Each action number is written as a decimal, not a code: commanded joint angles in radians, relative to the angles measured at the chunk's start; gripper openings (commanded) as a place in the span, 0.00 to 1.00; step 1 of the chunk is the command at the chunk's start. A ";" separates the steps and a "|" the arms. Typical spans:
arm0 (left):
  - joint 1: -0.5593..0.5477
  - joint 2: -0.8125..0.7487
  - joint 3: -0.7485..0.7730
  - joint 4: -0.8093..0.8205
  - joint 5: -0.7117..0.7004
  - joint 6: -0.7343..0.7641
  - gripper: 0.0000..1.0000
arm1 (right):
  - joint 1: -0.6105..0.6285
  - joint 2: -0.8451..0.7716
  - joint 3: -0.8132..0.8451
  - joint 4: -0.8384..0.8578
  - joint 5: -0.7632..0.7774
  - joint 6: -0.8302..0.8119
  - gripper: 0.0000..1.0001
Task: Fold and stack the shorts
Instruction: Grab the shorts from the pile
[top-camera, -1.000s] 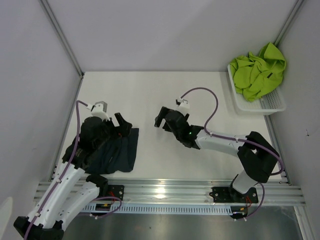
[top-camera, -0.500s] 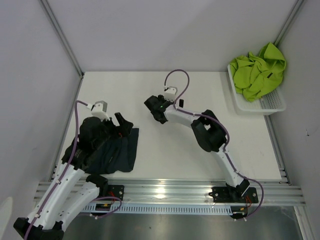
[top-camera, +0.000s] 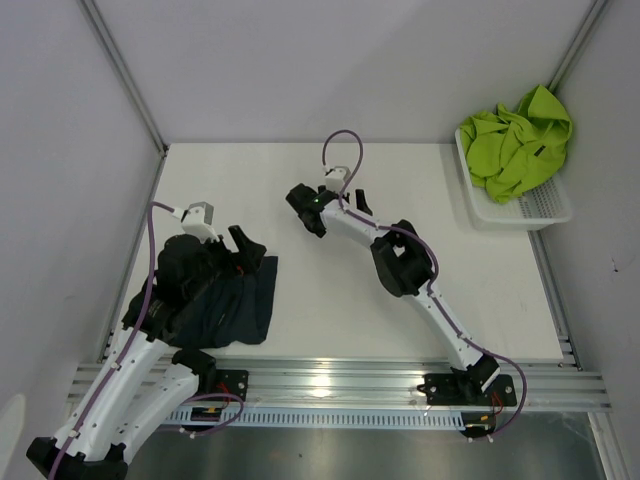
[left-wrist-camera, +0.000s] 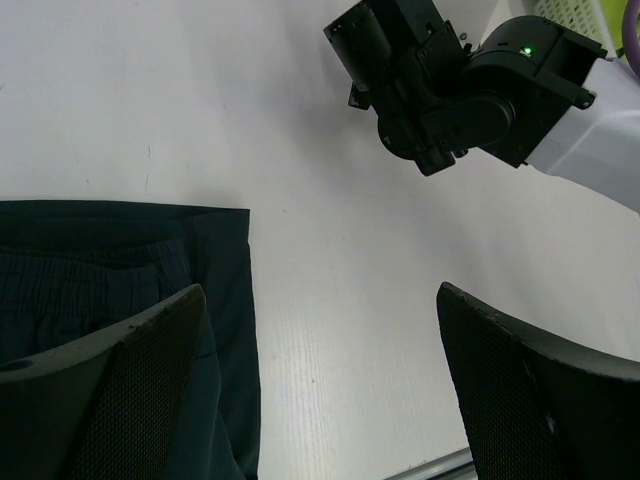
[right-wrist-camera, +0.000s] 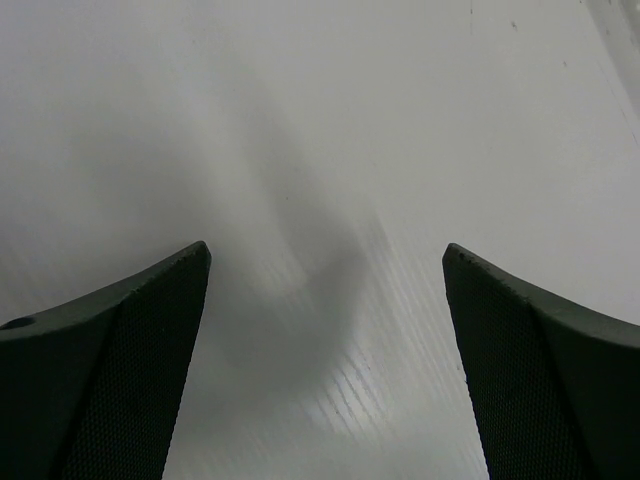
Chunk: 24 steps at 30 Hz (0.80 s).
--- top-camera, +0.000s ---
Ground aluminium frame post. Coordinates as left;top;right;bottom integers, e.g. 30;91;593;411
547;0;611;93
77;0;168;156

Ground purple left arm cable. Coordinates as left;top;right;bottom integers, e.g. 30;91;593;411
47;200;246;480

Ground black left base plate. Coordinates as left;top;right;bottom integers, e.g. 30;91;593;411
197;369;249;400

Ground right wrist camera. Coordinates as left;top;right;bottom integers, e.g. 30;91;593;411
324;166;351;194

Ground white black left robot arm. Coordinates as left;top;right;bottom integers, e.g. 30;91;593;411
26;225;266;479

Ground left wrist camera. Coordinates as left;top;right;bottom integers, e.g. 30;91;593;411
171;202;220;243

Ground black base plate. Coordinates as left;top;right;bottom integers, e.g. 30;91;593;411
197;369;249;400
416;373;517;407

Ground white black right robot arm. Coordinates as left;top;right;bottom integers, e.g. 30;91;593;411
286;183;500;404

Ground right aluminium frame post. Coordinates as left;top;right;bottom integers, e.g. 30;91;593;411
547;0;611;93

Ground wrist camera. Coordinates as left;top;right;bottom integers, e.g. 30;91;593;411
171;202;220;243
324;166;351;194

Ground dark navy shorts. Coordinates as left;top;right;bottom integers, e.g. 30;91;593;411
171;256;279;349

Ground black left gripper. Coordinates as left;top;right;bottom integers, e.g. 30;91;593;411
185;225;265;301

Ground white slotted cable duct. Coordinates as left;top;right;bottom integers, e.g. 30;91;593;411
163;406;465;431

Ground aluminium mounting rail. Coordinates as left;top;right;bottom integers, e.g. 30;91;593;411
67;355;612;413

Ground lime green shorts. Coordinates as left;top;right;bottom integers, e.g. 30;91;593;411
459;85;573;204

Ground white plastic basket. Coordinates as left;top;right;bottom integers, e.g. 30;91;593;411
455;129;573;231

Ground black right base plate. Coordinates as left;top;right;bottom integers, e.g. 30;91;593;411
416;373;517;407

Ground left aluminium frame post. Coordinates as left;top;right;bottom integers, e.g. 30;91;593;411
77;0;168;156

